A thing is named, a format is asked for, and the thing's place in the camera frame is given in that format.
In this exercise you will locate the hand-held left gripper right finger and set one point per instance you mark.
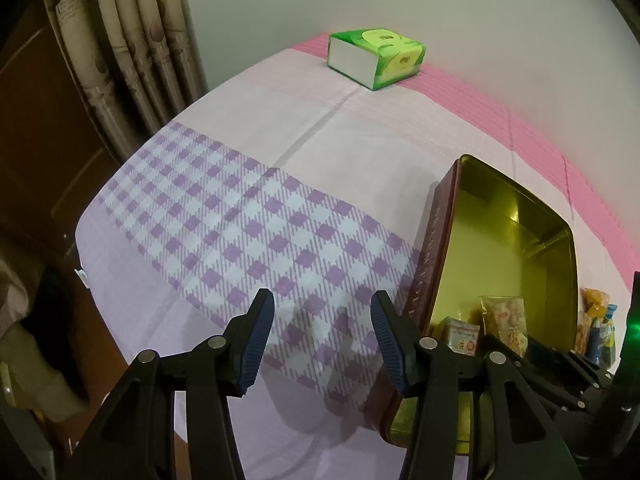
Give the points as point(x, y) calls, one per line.
point(390, 342)

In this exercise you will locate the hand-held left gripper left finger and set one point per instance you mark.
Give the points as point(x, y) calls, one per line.
point(255, 342)

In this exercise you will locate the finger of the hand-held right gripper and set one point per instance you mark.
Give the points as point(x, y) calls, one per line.
point(550, 375)

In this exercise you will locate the blue candy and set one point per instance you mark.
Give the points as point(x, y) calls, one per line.
point(605, 337)

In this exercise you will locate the clear packet of fried snack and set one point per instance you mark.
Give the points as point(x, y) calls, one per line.
point(505, 322)

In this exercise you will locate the small white red label packet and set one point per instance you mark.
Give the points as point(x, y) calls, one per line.
point(462, 335)

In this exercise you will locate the yellow snack packet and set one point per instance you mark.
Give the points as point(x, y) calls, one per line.
point(590, 310)

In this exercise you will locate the gold rectangular tin box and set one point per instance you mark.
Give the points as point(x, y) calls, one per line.
point(505, 245)

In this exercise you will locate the beige cloth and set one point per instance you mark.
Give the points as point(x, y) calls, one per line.
point(35, 350)

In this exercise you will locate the brown wooden cabinet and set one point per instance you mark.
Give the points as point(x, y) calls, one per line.
point(45, 175)

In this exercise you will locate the green tissue pack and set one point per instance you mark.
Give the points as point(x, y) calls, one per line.
point(380, 57)

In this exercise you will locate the beige patterned curtain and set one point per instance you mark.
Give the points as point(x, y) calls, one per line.
point(130, 45)

